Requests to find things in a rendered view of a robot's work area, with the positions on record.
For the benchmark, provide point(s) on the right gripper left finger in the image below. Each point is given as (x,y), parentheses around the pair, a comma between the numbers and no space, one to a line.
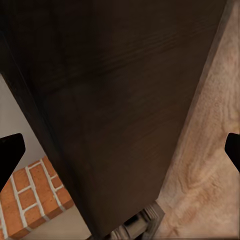
(12,149)

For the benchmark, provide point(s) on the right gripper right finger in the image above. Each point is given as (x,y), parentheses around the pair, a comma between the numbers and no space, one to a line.
(232,148)

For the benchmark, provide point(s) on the cabinet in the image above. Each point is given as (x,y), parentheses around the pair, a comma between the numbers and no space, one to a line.
(107,85)

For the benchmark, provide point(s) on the wood fireplace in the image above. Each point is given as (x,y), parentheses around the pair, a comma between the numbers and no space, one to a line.
(70,225)

